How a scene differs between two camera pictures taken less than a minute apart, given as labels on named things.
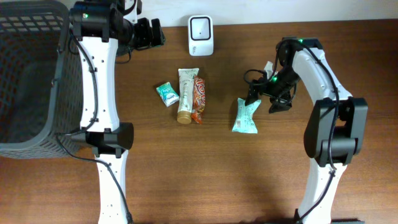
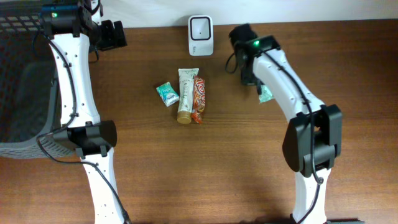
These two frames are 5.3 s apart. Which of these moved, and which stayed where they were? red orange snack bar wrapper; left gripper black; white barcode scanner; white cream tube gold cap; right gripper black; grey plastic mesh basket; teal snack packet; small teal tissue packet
Moved: left gripper black; right gripper black; teal snack packet
Stayed: grey plastic mesh basket; small teal tissue packet; red orange snack bar wrapper; white cream tube gold cap; white barcode scanner
